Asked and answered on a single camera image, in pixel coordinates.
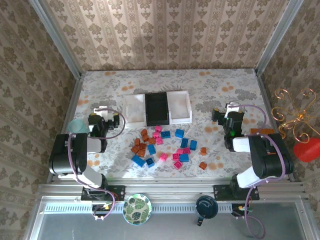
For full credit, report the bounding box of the white plastic bin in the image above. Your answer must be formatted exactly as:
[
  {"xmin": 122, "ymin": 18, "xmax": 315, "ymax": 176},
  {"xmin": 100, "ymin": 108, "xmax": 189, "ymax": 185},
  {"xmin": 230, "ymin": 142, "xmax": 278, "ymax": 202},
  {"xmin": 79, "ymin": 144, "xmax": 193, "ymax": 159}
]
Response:
[
  {"xmin": 167, "ymin": 90, "xmax": 194, "ymax": 125},
  {"xmin": 123, "ymin": 93, "xmax": 147, "ymax": 129}
]

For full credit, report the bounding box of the long blue lego brick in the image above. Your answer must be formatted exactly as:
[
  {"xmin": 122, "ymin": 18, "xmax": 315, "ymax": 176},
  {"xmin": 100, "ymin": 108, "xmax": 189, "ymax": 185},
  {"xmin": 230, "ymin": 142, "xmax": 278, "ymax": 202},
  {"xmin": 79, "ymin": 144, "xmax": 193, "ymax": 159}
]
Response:
[{"xmin": 131, "ymin": 154, "xmax": 146, "ymax": 168}]

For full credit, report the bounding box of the black plastic bin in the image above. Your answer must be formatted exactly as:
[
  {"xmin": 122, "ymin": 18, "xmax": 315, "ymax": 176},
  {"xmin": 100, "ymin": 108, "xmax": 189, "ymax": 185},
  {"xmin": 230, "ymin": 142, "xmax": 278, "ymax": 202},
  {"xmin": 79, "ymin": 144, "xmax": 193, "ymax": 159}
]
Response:
[{"xmin": 144, "ymin": 91, "xmax": 170, "ymax": 127}]

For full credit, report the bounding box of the teal plastic cup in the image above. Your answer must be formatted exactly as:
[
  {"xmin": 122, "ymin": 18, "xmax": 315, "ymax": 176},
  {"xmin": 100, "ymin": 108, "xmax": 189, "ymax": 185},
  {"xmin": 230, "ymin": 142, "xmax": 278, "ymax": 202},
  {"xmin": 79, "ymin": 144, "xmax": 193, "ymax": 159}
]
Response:
[{"xmin": 67, "ymin": 118, "xmax": 90, "ymax": 135}]

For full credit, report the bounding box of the orange flat board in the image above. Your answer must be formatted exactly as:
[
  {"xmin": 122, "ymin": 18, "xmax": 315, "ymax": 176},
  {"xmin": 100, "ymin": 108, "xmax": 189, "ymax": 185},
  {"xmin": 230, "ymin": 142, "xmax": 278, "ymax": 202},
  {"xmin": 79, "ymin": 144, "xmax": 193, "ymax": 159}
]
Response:
[{"xmin": 249, "ymin": 128, "xmax": 275, "ymax": 136}]

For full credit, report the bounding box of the red heart decoration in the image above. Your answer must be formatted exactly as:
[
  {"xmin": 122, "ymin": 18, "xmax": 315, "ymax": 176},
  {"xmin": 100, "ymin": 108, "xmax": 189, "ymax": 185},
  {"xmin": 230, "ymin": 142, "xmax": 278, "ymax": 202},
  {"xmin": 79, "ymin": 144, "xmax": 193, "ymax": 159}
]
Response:
[{"xmin": 293, "ymin": 136, "xmax": 320, "ymax": 163}]

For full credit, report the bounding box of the black electronics box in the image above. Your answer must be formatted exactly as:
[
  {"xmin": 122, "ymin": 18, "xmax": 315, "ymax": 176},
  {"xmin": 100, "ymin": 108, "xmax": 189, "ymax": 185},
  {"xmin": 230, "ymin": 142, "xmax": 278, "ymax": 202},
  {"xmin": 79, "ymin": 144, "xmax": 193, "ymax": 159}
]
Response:
[{"xmin": 91, "ymin": 203, "xmax": 113, "ymax": 213}]

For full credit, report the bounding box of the leaf pattern plate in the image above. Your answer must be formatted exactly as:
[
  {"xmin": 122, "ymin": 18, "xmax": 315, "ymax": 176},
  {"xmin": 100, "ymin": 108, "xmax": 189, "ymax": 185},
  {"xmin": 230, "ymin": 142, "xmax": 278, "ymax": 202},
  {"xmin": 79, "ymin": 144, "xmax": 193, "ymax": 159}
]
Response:
[{"xmin": 122, "ymin": 193, "xmax": 153, "ymax": 226}]

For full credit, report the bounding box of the dark blue mug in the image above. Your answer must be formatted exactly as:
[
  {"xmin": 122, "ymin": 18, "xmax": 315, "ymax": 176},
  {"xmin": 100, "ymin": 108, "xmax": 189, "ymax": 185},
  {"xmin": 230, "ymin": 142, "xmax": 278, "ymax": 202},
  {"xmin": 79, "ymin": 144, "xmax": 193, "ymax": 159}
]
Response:
[{"xmin": 195, "ymin": 194, "xmax": 219, "ymax": 227}]

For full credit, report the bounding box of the grey metal lower shelf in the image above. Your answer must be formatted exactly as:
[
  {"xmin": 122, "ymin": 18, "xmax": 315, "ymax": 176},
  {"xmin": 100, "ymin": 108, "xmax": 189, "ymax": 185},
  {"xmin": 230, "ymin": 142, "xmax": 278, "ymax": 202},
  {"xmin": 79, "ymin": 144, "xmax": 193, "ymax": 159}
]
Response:
[{"xmin": 24, "ymin": 196, "xmax": 316, "ymax": 240}]

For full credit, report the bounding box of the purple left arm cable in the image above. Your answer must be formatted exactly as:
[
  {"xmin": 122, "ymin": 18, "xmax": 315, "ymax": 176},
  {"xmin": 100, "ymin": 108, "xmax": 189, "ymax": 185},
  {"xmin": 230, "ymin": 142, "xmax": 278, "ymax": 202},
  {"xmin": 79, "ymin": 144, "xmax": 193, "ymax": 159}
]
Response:
[{"xmin": 66, "ymin": 107, "xmax": 127, "ymax": 221}]

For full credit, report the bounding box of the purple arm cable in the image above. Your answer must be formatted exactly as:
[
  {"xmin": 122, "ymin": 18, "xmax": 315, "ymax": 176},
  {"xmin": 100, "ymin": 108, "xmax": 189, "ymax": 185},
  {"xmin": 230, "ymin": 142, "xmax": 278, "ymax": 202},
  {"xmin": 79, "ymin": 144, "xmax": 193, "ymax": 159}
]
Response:
[
  {"xmin": 66, "ymin": 107, "xmax": 127, "ymax": 221},
  {"xmin": 227, "ymin": 104, "xmax": 287, "ymax": 238}
]

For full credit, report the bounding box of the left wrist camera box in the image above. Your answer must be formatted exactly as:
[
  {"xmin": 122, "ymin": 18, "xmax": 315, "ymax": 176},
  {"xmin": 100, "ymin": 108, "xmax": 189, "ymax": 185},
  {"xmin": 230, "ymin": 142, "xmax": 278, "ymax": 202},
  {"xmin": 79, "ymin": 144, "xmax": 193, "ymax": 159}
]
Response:
[{"xmin": 93, "ymin": 106, "xmax": 109, "ymax": 117}]

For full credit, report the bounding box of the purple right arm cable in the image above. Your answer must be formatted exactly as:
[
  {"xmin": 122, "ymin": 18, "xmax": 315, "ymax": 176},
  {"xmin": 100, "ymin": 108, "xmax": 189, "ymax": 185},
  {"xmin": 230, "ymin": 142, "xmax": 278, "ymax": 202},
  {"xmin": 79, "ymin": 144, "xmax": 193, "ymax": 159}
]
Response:
[{"xmin": 227, "ymin": 104, "xmax": 287, "ymax": 238}]

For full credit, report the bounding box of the aluminium side rail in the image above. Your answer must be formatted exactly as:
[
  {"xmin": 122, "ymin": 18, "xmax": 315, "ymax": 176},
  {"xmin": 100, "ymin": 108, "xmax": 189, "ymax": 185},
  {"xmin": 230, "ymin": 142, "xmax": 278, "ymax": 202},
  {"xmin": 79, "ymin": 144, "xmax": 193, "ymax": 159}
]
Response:
[
  {"xmin": 46, "ymin": 74, "xmax": 85, "ymax": 185},
  {"xmin": 254, "ymin": 69, "xmax": 297, "ymax": 183}
]

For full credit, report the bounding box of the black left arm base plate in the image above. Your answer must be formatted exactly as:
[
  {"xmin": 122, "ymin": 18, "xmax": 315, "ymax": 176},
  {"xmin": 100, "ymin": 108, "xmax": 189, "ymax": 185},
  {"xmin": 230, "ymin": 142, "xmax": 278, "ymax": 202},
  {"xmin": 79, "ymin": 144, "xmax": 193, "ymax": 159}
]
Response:
[{"xmin": 81, "ymin": 184, "xmax": 126, "ymax": 202}]

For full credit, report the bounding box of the gold wire ornament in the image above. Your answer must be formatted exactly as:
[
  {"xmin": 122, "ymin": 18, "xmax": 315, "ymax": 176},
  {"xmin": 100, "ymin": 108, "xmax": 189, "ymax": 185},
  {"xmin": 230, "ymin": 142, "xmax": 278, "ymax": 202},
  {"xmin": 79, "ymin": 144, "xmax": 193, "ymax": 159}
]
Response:
[{"xmin": 271, "ymin": 87, "xmax": 318, "ymax": 145}]

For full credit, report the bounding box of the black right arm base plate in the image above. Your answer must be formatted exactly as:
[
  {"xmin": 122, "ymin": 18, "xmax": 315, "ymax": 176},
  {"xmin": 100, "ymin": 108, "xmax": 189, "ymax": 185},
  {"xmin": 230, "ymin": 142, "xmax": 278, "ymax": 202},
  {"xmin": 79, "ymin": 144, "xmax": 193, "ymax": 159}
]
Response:
[{"xmin": 213, "ymin": 184, "xmax": 260, "ymax": 201}]

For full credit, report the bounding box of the aluminium table edge rail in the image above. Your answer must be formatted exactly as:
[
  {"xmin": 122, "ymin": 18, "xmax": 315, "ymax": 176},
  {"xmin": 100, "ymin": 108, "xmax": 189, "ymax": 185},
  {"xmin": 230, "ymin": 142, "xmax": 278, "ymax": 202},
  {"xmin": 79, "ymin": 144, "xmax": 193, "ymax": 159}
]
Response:
[{"xmin": 37, "ymin": 178, "xmax": 307, "ymax": 201}]

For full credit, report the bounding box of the aluminium frame post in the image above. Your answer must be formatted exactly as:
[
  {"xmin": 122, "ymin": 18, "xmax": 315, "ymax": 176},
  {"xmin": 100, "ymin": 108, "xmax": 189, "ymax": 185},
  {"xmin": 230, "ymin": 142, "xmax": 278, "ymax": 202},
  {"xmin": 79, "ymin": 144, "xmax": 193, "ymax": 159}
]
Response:
[
  {"xmin": 27, "ymin": 0, "xmax": 83, "ymax": 80},
  {"xmin": 254, "ymin": 0, "xmax": 305, "ymax": 76}
]

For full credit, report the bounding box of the grey slotted cable duct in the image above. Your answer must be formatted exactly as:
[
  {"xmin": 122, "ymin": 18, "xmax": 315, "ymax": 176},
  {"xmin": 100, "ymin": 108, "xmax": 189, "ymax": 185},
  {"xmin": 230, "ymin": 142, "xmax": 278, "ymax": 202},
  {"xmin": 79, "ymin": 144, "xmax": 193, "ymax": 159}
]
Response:
[{"xmin": 43, "ymin": 201, "xmax": 251, "ymax": 215}]

